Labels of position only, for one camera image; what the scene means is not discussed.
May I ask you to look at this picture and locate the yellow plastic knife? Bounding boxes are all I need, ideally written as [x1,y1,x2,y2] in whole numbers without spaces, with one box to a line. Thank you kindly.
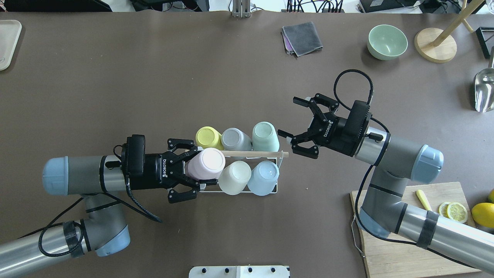
[415,189,432,211]

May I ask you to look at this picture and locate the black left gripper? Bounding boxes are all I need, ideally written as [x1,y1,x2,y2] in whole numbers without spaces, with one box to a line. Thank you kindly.
[144,138,207,203]

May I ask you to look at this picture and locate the aluminium frame post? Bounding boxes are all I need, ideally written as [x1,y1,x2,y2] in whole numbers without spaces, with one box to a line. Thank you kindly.
[232,0,251,18]

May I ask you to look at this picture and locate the pink plastic cup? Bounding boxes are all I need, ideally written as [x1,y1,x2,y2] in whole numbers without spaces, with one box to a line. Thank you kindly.
[186,148,226,180]

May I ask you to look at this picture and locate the white wire cup rack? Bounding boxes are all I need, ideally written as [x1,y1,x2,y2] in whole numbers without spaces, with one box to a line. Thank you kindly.
[184,148,289,196]

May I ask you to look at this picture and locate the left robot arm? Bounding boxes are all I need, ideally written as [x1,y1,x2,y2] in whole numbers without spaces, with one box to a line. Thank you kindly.
[1,134,217,278]

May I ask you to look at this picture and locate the grey folded cloth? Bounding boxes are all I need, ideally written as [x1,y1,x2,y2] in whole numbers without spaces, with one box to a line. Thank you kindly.
[282,21,323,58]

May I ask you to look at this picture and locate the grey plastic cup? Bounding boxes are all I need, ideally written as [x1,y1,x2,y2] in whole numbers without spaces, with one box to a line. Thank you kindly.
[221,128,252,151]

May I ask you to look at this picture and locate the cream plastic tray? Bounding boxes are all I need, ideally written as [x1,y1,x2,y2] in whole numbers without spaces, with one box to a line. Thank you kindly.
[0,20,22,71]

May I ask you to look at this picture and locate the light blue plastic cup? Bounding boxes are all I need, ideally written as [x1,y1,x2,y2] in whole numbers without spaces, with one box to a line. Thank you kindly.
[247,161,279,197]

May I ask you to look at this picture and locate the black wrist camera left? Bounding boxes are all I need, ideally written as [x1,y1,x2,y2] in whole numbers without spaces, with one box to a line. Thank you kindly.
[122,134,146,184]

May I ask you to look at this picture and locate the white plastic cup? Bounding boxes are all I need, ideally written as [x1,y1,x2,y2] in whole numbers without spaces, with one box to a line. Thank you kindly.
[218,161,252,195]

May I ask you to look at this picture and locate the yellow plastic cup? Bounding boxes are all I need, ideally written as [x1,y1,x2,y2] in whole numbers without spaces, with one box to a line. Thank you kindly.
[195,126,224,150]

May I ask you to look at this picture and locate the mint green bowl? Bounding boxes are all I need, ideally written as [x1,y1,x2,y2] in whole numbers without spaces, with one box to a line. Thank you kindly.
[367,24,409,61]

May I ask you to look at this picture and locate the wooden cutting board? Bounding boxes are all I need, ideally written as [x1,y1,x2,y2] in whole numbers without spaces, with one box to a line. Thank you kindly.
[352,182,476,278]

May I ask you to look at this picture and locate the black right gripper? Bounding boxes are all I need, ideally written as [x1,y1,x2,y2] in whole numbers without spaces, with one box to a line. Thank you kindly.
[277,93,357,159]

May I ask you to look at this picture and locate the mint green plastic cup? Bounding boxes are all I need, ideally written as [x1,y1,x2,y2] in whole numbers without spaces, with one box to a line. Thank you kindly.
[252,121,279,152]

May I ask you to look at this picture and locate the metal scoop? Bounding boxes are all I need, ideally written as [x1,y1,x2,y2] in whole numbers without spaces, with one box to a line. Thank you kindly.
[474,48,494,113]

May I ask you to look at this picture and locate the wooden mug tree stand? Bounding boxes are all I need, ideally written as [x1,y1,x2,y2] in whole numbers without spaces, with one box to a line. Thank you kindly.
[414,0,484,63]

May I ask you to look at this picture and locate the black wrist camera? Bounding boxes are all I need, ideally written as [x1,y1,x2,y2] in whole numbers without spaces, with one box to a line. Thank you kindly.
[341,100,371,144]
[122,134,146,184]

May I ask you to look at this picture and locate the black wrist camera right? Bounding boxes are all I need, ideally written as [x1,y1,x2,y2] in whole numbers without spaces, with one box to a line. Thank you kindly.
[341,100,371,144]

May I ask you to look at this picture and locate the lemon slice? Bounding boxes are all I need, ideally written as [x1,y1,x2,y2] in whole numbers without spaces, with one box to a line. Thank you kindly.
[446,202,468,224]
[438,201,451,218]

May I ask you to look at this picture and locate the whole yellow lemon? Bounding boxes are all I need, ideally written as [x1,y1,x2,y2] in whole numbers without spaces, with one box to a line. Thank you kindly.
[471,202,494,228]

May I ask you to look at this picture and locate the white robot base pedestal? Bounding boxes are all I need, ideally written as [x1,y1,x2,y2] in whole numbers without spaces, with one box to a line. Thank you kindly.
[188,264,291,278]

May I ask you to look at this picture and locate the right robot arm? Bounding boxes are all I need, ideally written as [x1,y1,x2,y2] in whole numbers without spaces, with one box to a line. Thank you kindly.
[277,94,494,273]

